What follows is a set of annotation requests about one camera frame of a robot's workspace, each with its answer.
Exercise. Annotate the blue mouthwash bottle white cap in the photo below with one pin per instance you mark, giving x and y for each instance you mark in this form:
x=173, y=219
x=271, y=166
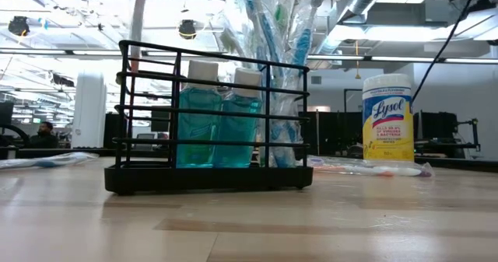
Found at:
x=237, y=130
x=198, y=128

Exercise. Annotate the black office partition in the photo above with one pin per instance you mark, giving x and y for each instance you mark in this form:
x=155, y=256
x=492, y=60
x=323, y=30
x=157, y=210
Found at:
x=334, y=135

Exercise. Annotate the black ceiling lamp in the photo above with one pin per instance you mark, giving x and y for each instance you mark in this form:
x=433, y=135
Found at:
x=18, y=25
x=187, y=29

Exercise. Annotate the yellow hanging pendant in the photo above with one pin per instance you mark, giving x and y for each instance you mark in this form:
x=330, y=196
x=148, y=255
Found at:
x=356, y=60

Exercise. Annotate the yellow Lysol wipes canister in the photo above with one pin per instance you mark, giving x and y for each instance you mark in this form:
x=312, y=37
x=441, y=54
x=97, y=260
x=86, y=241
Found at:
x=389, y=118

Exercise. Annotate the white round column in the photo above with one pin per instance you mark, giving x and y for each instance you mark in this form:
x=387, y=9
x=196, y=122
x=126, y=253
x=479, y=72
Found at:
x=89, y=110

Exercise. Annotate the wrapped purple white toothbrush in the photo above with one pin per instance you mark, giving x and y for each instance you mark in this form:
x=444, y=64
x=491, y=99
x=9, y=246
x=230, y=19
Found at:
x=422, y=172

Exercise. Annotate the black office monitors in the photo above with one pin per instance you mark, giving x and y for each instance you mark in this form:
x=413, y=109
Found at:
x=435, y=130

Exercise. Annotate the seated person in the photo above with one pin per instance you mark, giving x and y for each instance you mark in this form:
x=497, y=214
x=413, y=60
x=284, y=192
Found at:
x=44, y=137

